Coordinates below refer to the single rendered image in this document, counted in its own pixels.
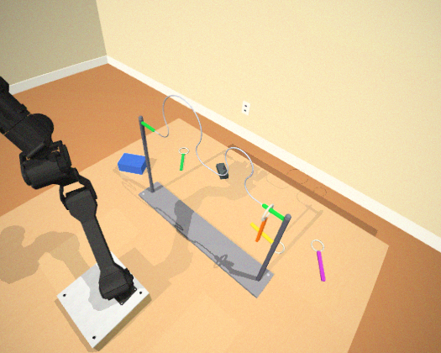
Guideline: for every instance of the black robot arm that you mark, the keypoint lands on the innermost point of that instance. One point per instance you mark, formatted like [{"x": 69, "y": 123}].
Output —
[{"x": 32, "y": 135}]

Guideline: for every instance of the orange handle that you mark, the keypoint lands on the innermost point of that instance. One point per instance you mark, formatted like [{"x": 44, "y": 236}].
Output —
[{"x": 264, "y": 220}]

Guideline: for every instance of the blue block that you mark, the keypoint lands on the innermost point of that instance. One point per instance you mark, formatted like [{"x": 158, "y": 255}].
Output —
[{"x": 132, "y": 163}]

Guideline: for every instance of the grey wire course on two posts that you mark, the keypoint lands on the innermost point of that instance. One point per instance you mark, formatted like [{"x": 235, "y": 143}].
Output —
[{"x": 243, "y": 268}]

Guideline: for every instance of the yellow bar with white loop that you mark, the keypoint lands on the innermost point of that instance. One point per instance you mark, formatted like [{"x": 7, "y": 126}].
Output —
[{"x": 267, "y": 237}]

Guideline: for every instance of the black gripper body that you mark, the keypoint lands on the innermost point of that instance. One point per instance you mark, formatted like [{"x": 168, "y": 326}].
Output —
[{"x": 11, "y": 111}]

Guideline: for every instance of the white ring with magenta handle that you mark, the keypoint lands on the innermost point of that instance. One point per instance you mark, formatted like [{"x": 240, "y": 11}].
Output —
[{"x": 320, "y": 260}]

